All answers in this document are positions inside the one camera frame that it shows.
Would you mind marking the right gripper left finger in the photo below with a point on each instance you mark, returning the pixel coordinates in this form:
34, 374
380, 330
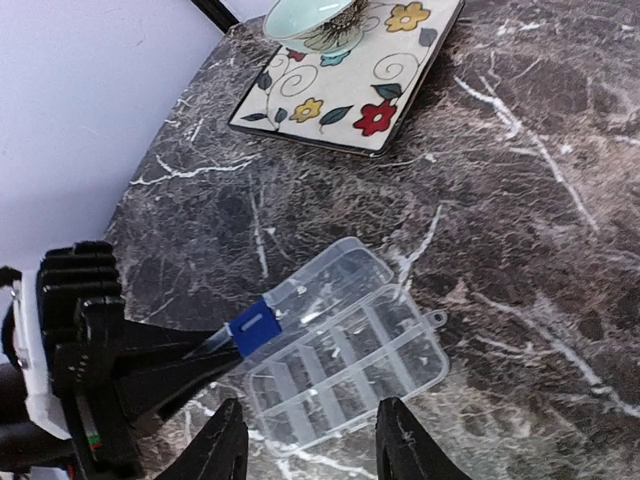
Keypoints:
219, 450

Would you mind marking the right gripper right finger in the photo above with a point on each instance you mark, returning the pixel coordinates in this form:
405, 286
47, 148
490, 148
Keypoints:
405, 450

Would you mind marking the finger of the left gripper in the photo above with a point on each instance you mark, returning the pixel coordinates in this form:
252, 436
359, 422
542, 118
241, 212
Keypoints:
147, 348
163, 389

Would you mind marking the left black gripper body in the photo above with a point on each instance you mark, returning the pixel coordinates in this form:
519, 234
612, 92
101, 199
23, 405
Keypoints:
61, 336

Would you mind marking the clear plastic pill organizer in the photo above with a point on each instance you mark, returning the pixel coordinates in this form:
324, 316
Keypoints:
326, 345

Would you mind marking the green ceramic bowl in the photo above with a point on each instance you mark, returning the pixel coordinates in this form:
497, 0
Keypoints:
317, 26

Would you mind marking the floral square plate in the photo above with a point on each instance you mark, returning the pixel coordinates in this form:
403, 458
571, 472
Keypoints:
353, 100

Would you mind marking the left black frame post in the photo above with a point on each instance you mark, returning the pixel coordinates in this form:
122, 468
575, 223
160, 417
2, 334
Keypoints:
217, 13

